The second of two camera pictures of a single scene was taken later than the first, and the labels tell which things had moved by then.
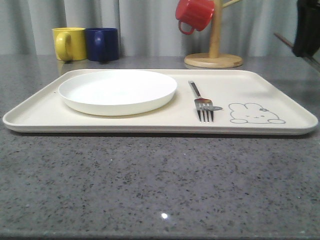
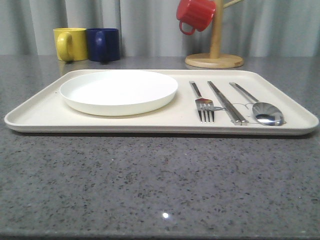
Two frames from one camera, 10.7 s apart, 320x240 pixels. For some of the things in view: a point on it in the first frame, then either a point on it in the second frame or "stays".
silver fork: (202, 104) stays
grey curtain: (147, 28) stays
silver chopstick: (283, 40) -> (236, 121)
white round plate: (116, 92) stays
